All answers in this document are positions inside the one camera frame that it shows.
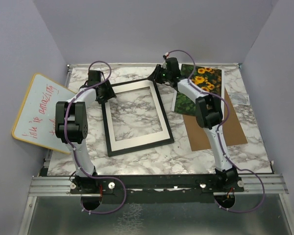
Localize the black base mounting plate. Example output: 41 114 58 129
70 174 244 205

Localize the brown backing board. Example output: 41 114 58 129
183 90 247 151

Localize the sunflower photo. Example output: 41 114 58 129
171 66 224 116

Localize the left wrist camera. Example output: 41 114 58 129
87 70 103 87

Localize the white mat board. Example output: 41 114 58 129
105 83 172 152

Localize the yellow rimmed whiteboard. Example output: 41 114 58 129
12 73 75 154

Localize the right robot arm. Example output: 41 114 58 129
147 55 238 191

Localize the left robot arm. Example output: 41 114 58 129
55 70 116 193

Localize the aluminium rail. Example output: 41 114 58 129
28 174 289 197

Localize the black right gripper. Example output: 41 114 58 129
146 65 171 85

